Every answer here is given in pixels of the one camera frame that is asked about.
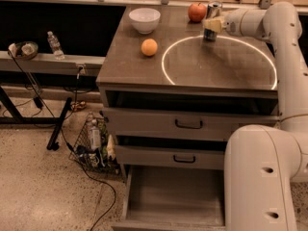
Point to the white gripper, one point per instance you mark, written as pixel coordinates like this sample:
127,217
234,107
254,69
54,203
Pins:
235,22

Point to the redbull can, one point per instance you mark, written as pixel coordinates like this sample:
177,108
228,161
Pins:
212,23

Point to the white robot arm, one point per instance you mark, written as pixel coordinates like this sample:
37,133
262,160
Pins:
261,162

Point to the grey drawer cabinet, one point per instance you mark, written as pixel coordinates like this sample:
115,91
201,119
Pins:
187,74

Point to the top drawer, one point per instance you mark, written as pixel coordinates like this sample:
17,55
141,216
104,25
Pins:
179,125

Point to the middle drawer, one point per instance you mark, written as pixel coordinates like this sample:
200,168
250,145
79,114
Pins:
169,157

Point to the open bottom drawer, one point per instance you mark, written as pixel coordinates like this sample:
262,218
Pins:
172,199

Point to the red apple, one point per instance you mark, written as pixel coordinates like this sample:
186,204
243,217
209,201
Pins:
196,12

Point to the orange fruit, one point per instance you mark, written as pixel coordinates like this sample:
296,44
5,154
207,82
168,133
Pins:
149,47

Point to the white bowl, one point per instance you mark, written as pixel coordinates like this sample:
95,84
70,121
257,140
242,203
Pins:
144,20

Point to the grey side shelf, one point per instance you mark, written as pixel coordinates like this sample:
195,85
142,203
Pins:
48,64

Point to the clear water bottle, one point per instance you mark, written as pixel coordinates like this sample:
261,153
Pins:
55,46

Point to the small bowl with items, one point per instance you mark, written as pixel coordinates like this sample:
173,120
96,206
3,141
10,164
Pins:
25,50

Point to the black table leg left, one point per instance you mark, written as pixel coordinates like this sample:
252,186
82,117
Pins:
53,145

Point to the wire basket with bottles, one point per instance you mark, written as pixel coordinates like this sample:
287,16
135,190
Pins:
95,148

